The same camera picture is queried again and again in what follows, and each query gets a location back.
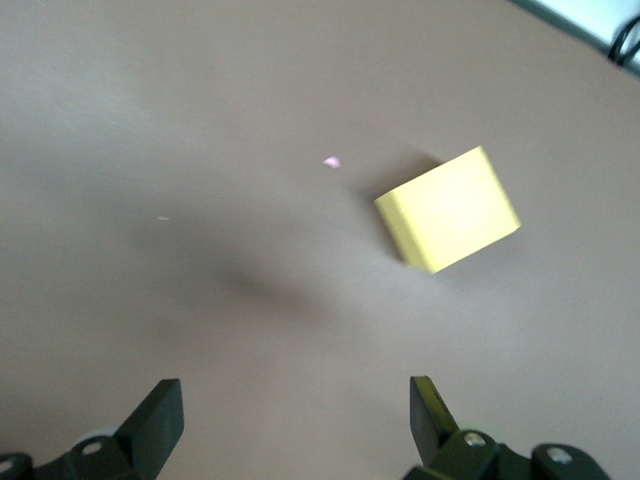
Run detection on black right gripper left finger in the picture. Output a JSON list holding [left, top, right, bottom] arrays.
[[0, 378, 185, 480]]

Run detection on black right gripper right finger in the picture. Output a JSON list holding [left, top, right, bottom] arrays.
[[402, 375, 612, 480]]

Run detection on yellow foam cube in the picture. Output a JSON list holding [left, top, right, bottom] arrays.
[[373, 145, 522, 275]]

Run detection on black floor cable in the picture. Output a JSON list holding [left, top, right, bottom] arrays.
[[607, 13, 640, 67]]

